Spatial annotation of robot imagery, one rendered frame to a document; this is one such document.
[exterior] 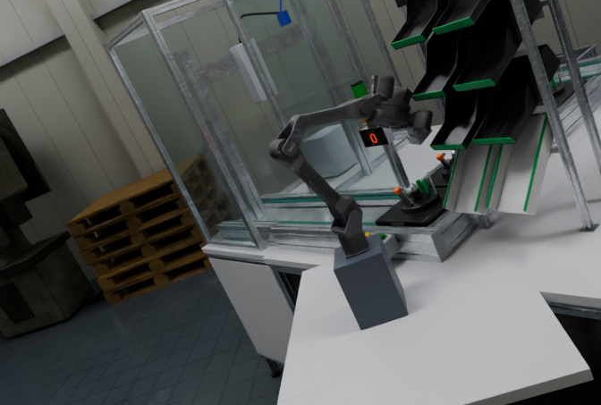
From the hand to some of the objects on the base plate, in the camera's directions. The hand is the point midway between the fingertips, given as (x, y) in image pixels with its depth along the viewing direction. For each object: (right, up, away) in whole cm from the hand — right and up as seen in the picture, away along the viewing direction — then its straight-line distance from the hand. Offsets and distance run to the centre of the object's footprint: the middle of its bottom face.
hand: (415, 122), depth 160 cm
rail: (-15, -44, +43) cm, 63 cm away
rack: (+42, -27, +6) cm, 51 cm away
